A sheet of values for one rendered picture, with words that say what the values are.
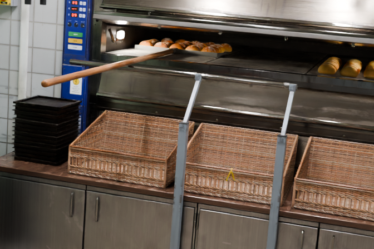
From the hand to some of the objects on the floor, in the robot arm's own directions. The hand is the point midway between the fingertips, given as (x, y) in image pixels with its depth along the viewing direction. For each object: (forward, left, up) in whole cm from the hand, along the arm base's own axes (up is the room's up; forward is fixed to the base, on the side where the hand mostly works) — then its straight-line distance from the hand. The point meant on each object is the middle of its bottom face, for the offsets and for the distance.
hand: (35, 1), depth 311 cm
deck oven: (+67, +193, -148) cm, 252 cm away
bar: (+52, +48, -148) cm, 164 cm away
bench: (+69, +70, -148) cm, 178 cm away
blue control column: (-30, +188, -148) cm, 241 cm away
